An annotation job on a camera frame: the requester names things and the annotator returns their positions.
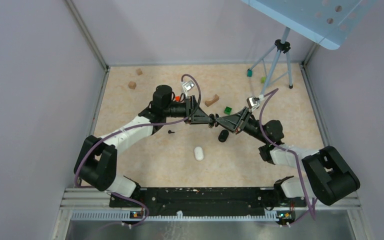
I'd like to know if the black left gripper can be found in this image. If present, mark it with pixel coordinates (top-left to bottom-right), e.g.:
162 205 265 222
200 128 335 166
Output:
163 95 213 125

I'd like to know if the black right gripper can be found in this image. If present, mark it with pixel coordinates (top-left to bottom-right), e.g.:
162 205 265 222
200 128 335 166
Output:
215 106 269 144

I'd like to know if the black earbud charging case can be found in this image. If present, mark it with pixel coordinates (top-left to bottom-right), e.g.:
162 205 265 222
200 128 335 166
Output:
217 129 230 143

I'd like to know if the white earbud charging case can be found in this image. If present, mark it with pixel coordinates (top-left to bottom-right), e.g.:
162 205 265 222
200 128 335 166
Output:
194 146 205 161

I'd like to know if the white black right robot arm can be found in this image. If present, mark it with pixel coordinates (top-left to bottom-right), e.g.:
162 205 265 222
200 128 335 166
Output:
215 107 361 206

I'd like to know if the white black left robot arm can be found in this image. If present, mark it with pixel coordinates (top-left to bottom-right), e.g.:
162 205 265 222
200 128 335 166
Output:
73 85 216 207

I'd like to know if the green block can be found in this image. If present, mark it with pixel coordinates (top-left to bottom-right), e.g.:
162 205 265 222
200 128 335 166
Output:
224 106 233 115

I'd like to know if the brown wooden arch block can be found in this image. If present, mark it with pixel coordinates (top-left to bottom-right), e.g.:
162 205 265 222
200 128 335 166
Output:
204 94 220 107

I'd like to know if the teal cube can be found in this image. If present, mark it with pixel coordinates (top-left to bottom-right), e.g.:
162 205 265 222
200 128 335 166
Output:
246 69 253 77

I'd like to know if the grey tripod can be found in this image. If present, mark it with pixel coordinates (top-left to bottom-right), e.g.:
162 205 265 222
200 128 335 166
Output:
247 27 294 97

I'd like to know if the small tan wooden cube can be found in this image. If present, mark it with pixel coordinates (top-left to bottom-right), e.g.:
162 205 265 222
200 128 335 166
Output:
136 68 143 76

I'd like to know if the light blue perforated panel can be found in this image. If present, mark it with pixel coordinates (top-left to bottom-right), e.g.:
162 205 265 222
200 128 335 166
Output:
243 0 376 50

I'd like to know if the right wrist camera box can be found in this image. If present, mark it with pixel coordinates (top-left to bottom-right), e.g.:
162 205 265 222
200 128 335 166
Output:
246 95 265 111

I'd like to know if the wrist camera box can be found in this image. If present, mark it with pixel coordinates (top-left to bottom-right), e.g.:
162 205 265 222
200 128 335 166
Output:
246 95 265 111
181 80 195 99

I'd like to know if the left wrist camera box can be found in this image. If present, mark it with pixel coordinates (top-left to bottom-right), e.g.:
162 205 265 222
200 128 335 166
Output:
181 80 195 99

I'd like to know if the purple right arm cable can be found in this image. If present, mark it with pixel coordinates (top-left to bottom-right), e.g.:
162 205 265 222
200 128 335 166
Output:
258 88 318 228

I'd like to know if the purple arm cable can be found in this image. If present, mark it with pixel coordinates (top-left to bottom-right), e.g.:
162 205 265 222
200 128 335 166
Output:
258 88 318 228
73 73 202 229

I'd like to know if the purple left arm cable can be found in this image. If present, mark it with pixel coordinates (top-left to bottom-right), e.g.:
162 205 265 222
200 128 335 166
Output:
73 73 202 229

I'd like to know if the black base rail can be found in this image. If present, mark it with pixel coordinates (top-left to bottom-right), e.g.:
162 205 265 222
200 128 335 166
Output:
109 187 307 217

